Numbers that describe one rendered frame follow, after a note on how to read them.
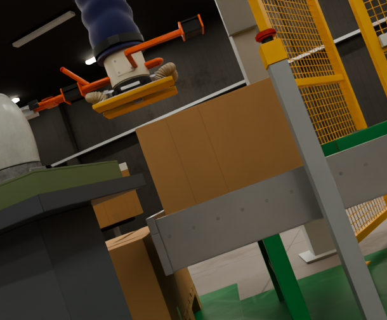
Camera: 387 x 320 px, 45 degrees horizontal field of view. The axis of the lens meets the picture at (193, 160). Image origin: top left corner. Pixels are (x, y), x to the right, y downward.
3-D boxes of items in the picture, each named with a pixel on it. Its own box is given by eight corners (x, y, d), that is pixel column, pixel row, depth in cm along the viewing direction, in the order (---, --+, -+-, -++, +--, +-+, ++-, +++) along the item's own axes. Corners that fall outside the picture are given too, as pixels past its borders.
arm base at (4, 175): (25, 180, 116) (18, 159, 117) (-31, 204, 126) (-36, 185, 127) (75, 171, 132) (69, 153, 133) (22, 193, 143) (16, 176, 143)
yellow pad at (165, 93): (177, 93, 216) (174, 83, 216) (176, 89, 206) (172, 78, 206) (108, 119, 217) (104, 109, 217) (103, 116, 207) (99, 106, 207)
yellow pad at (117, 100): (174, 84, 197) (170, 73, 197) (173, 79, 187) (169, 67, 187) (99, 113, 198) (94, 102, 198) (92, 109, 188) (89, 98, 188)
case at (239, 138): (306, 171, 215) (275, 90, 218) (319, 171, 175) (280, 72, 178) (183, 216, 221) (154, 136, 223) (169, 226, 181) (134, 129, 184)
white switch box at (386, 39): (393, 44, 238) (388, 32, 238) (394, 42, 235) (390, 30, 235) (381, 47, 238) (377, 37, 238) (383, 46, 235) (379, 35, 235)
